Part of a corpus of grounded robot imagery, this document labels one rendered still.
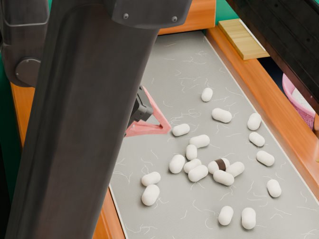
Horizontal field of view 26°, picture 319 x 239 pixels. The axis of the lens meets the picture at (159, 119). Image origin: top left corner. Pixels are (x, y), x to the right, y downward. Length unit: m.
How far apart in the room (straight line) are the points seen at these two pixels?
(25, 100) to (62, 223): 0.80
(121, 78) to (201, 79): 0.95
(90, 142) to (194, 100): 0.87
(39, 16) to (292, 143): 0.50
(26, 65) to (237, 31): 0.67
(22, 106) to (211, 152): 0.35
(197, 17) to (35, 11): 0.61
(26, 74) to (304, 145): 0.49
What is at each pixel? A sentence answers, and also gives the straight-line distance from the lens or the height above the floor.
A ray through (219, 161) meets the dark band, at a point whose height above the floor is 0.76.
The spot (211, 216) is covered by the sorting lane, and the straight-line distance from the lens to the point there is 1.04.
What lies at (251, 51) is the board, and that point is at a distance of 1.37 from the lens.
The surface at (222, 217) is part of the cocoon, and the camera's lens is 1.01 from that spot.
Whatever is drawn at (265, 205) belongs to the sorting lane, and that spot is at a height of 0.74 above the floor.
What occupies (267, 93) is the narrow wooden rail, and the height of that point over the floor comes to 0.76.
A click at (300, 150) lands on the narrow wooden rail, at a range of 1.14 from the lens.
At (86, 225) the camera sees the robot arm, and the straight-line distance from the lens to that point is 0.48.
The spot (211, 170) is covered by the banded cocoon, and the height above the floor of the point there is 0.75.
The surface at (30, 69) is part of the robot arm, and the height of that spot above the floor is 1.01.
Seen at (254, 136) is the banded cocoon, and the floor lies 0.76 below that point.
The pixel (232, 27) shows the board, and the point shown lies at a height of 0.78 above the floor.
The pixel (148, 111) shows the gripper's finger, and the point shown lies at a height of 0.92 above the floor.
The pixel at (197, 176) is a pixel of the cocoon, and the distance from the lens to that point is 1.08.
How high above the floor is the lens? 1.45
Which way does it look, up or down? 35 degrees down
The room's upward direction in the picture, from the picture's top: straight up
